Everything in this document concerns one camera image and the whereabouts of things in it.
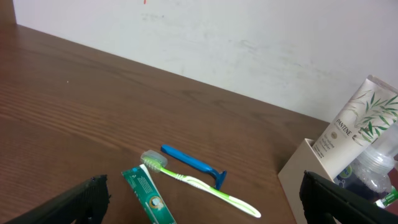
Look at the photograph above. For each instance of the white box pink interior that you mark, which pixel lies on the white box pink interior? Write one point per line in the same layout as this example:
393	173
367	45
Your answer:
291	176

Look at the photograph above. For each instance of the green Colgate toothpaste tube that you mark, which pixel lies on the green Colgate toothpaste tube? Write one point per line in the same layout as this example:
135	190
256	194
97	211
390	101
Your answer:
148	195

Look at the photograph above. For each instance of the blue disposable razor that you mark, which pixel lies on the blue disposable razor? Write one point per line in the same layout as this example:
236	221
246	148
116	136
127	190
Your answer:
219	177

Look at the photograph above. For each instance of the white Pantene tube gold cap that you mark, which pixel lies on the white Pantene tube gold cap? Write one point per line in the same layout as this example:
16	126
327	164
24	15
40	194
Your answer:
371	111

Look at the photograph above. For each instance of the green white soap box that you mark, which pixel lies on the green white soap box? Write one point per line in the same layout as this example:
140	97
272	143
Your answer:
388	199

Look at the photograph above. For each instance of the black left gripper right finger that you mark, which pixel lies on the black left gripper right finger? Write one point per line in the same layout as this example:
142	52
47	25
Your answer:
325	202

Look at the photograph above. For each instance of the clear pump bottle blue liquid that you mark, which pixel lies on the clear pump bottle blue liquid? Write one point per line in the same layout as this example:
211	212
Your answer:
367	176

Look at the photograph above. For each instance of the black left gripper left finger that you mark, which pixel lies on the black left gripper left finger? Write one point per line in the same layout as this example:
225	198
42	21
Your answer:
85	203

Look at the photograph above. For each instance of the green white toothbrush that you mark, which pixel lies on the green white toothbrush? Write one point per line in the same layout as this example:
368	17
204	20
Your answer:
156	162

